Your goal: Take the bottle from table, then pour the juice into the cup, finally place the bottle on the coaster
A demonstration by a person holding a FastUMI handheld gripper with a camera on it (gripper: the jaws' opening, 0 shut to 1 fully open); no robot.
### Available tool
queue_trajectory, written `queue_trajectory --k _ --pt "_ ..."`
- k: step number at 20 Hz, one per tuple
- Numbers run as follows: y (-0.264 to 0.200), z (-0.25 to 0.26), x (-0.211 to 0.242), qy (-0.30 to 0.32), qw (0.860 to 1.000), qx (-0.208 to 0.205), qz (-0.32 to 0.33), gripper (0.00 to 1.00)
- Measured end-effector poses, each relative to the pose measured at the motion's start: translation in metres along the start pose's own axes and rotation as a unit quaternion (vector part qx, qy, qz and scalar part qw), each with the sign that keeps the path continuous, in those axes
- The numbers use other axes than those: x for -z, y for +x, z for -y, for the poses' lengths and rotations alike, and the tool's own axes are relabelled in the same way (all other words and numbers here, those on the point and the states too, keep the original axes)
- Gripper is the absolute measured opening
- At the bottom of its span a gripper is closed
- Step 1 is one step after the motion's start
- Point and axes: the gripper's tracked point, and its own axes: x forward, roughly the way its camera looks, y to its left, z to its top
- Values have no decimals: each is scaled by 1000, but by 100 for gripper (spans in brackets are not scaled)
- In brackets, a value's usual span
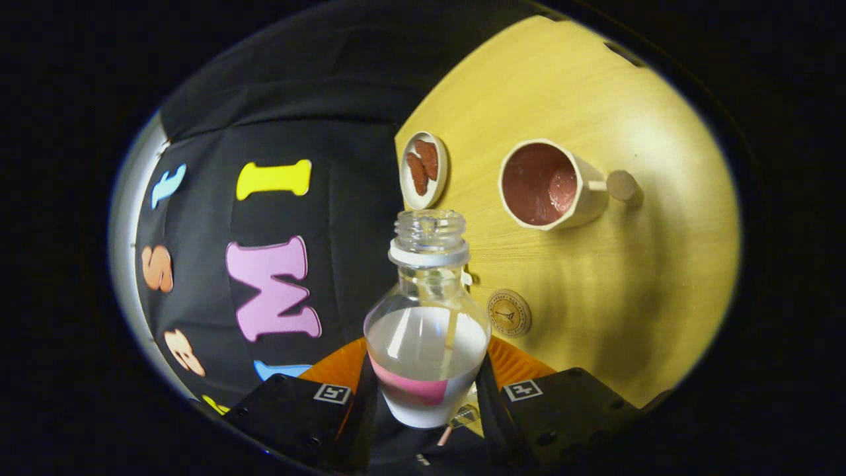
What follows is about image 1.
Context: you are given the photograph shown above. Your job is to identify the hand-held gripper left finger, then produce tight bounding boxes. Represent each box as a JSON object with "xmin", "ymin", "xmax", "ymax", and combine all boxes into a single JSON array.
[{"xmin": 225, "ymin": 337, "xmax": 379, "ymax": 473}]

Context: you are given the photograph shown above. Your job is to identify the round white plate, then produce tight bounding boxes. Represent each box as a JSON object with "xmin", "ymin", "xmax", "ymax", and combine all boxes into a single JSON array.
[{"xmin": 399, "ymin": 131, "xmax": 449, "ymax": 210}]

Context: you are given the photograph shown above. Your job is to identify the wooden table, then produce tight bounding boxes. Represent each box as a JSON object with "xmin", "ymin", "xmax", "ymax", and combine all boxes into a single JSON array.
[{"xmin": 395, "ymin": 15, "xmax": 741, "ymax": 437}]

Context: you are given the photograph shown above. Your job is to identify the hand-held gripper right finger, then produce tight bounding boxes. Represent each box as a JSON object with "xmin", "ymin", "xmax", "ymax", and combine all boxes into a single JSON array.
[{"xmin": 474, "ymin": 336, "xmax": 642, "ymax": 473}]

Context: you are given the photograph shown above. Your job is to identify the clear glass juice bottle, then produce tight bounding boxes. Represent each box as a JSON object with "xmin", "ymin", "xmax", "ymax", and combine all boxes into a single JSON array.
[{"xmin": 363, "ymin": 209, "xmax": 492, "ymax": 429}]

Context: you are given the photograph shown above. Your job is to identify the round cork coaster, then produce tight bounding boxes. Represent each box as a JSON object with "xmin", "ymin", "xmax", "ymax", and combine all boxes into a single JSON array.
[{"xmin": 487, "ymin": 288, "xmax": 532, "ymax": 338}]

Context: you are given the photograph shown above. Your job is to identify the brown sausage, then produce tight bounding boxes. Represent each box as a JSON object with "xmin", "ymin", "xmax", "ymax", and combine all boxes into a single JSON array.
[
  {"xmin": 406, "ymin": 152, "xmax": 429, "ymax": 196},
  {"xmin": 414, "ymin": 139, "xmax": 439, "ymax": 181}
]

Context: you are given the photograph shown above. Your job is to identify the beige cup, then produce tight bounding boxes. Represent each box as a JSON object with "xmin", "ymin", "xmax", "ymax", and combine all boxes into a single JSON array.
[{"xmin": 498, "ymin": 138, "xmax": 640, "ymax": 231}]

